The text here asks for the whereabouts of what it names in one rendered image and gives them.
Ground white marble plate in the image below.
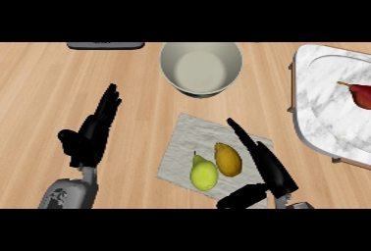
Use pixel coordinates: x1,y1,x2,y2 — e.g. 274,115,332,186
292,43,371,167

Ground pale grey bowl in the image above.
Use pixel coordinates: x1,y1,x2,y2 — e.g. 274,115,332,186
159,42,246,99

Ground dark grey flat appliance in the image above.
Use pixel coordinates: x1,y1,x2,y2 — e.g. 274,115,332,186
66,42,147,51

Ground green pear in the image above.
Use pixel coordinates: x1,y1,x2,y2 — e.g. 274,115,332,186
188,150,221,192

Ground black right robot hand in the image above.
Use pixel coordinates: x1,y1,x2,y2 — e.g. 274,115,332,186
216,117,301,210

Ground grey cloth placemat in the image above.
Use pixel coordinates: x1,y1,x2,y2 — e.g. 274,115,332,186
156,112,276,210

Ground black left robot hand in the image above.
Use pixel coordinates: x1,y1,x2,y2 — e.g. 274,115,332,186
57,82,123,170

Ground red pear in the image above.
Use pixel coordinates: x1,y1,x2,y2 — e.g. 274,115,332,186
336,80,371,111

